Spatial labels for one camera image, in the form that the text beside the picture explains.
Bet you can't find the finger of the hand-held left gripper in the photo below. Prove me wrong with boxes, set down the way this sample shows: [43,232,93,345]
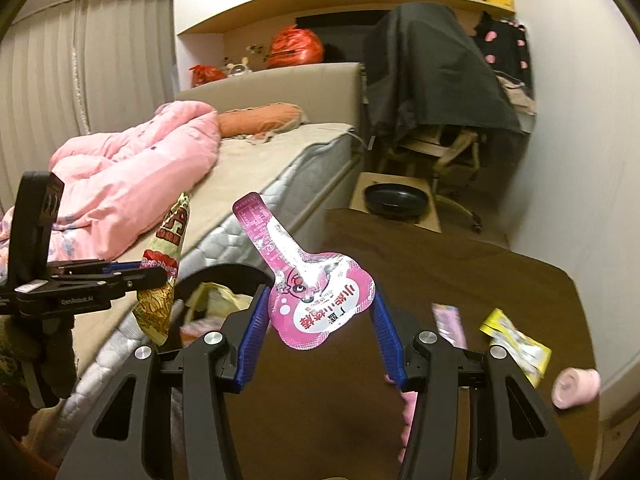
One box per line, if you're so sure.
[47,259,143,277]
[107,266,168,306]

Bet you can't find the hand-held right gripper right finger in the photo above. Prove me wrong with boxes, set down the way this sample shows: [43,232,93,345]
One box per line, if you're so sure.
[370,287,586,480]

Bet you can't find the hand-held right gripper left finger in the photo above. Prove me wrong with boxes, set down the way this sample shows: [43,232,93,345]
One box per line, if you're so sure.
[55,284,273,480]

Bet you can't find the gold red snack packet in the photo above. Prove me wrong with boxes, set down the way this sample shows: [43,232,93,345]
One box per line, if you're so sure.
[131,191,193,347]

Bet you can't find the black trash bin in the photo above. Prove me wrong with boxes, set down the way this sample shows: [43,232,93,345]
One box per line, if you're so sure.
[170,262,273,356]

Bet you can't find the pink guitar-shaped packet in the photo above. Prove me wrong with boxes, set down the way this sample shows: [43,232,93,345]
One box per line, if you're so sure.
[232,191,377,352]

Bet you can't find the yellow printed plastic bag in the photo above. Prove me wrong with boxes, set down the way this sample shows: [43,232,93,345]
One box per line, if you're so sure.
[187,282,253,323]

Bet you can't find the pink strip packet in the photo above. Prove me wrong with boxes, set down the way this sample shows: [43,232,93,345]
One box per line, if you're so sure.
[431,302,468,348]

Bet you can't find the pink blanket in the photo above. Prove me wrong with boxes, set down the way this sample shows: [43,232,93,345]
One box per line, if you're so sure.
[0,101,223,286]

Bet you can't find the yellow packet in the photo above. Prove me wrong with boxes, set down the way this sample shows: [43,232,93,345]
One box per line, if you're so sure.
[479,307,552,388]

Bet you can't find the black bowl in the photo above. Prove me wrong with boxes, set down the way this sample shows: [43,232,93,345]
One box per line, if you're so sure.
[362,183,431,220]

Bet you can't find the bed mattress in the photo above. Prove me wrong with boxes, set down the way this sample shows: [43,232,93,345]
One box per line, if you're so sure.
[50,122,368,411]

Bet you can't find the beige curtain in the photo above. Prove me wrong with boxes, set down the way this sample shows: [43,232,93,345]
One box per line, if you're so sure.
[0,0,176,211]

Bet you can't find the pink cylinder container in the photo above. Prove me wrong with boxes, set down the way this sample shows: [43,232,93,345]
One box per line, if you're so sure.
[551,367,602,410]

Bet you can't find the orange pillow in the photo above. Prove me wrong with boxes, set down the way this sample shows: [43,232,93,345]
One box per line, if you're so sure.
[217,102,310,141]

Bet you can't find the office chair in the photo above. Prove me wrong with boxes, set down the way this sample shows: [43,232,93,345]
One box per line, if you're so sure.
[375,122,488,233]

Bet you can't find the small red plastic bag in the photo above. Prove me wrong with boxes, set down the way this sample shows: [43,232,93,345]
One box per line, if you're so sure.
[189,64,228,88]

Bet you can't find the beige bed headboard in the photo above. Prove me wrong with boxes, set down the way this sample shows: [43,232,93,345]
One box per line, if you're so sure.
[175,61,368,126]

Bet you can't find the large red plastic bag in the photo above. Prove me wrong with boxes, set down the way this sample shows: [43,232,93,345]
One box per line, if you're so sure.
[265,27,325,68]

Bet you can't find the black cloth cover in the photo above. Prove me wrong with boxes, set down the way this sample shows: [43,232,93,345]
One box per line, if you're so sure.
[362,2,525,153]

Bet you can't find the beige cloth pile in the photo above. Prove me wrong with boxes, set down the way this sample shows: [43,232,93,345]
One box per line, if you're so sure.
[497,72,538,113]

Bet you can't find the black garment pink spots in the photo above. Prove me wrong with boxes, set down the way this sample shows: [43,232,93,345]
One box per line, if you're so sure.
[472,17,533,93]

